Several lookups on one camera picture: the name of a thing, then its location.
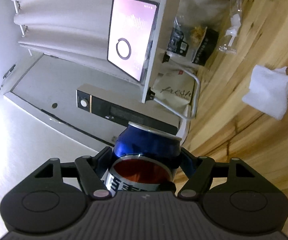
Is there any blue Pepsi can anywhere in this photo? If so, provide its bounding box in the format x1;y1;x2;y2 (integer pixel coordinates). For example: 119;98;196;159
104;122;181;196

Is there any white paper towel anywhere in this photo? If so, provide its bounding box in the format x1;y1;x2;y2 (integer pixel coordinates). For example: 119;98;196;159
242;65;288;120

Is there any white fresh bread paper bag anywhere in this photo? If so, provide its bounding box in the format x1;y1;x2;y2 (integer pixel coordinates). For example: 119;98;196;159
151;65;200;120

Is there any clear snack bag black label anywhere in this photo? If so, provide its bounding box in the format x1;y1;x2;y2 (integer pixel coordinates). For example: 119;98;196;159
166;15;209;57

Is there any clear plastic wrapper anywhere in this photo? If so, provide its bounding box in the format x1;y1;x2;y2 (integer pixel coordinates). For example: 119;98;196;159
219;0;242;54

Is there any tablet with white screen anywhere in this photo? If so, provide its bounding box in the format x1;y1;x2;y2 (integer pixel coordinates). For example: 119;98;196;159
107;0;159;83

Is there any white lap desk stand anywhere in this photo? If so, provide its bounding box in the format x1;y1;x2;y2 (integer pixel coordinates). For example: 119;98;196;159
141;0;272;121

